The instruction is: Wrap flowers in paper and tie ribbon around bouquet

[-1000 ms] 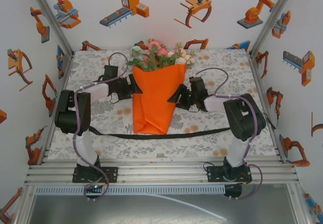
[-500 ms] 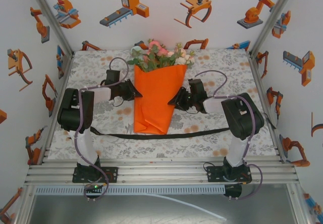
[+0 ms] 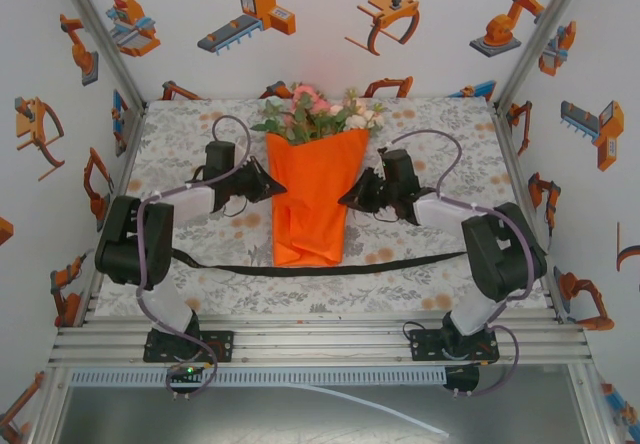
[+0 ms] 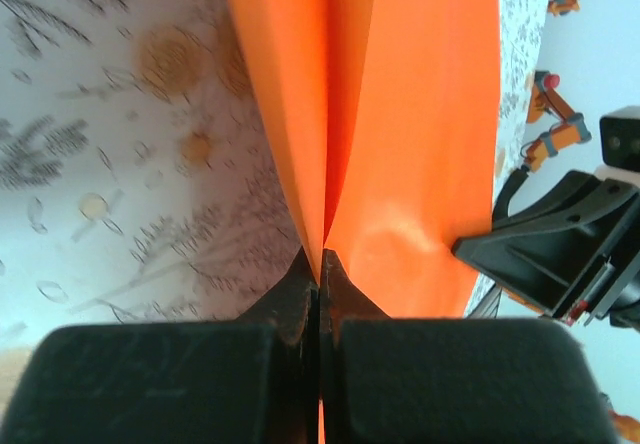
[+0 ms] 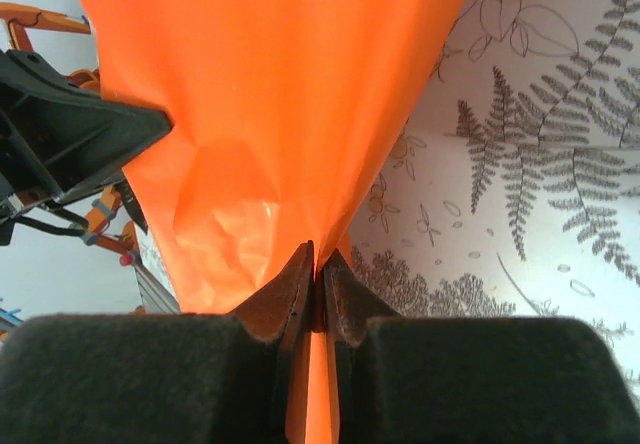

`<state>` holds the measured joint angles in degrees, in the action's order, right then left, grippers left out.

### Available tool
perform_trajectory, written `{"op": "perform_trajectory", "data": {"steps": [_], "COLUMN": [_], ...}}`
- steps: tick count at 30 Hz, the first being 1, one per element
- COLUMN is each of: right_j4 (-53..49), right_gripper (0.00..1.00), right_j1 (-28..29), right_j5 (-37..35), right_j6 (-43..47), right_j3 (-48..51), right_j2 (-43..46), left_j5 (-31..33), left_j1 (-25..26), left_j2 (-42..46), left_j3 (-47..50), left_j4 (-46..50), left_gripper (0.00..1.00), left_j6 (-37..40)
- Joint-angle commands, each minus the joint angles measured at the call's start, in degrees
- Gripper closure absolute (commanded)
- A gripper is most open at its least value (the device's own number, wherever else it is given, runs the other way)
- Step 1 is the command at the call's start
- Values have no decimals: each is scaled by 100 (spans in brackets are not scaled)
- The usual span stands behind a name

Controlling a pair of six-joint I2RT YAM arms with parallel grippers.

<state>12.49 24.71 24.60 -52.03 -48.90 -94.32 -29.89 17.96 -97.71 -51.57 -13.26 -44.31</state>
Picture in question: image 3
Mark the orange wrapping paper sheet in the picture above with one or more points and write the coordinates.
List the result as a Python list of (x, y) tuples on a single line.
[(310, 189)]

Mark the black printed ribbon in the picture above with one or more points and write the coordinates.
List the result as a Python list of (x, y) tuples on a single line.
[(320, 270)]

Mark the cream pink rose artificial stem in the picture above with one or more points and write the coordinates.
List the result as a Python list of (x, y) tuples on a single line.
[(372, 114)]

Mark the green plant leaves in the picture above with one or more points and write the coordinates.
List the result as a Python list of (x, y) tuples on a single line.
[(334, 110)]

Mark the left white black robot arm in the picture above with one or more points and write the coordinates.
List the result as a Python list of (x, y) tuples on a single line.
[(125, 249)]

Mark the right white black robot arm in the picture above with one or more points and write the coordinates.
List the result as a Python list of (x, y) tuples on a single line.
[(500, 254)]

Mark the floral print tablecloth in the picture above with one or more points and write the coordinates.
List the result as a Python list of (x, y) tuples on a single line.
[(450, 129)]

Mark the black controller box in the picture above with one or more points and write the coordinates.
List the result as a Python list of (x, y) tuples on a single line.
[(465, 376), (182, 376)]

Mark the white plastic tube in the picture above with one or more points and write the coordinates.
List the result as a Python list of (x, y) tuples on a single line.
[(425, 424)]

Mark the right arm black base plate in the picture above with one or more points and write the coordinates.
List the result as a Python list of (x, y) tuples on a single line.
[(420, 344)]

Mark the aluminium frame rails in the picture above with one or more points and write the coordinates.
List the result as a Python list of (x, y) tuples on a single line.
[(320, 344)]

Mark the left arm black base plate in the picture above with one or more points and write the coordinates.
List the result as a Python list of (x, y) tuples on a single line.
[(222, 346)]

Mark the aluminium upright post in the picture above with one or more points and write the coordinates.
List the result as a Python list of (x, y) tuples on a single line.
[(102, 39), (535, 44)]

